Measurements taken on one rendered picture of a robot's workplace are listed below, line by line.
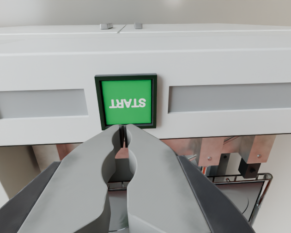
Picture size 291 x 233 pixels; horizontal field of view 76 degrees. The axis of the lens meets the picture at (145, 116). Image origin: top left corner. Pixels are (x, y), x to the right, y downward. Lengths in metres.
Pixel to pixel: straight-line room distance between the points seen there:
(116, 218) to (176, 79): 0.31
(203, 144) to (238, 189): 0.14
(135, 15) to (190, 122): 0.97
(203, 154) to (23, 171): 0.26
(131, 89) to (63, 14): 1.03
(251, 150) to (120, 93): 0.23
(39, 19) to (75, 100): 1.05
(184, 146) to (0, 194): 0.26
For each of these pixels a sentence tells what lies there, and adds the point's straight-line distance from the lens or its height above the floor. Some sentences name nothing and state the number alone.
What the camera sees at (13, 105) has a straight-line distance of 0.22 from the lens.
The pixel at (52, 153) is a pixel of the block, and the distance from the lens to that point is 0.30.
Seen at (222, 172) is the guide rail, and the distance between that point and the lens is 0.43.
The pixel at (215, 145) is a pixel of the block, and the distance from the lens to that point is 0.30.
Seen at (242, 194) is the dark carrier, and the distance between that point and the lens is 0.42.
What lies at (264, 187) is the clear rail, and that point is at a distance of 0.42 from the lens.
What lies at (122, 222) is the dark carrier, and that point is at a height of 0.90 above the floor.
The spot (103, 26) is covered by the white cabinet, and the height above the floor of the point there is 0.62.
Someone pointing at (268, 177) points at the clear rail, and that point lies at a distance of 0.41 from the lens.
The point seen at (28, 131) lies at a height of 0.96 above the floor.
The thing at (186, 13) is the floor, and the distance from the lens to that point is 1.17.
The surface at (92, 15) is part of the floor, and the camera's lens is 1.15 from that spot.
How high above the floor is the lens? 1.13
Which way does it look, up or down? 62 degrees down
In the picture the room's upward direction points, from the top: 172 degrees clockwise
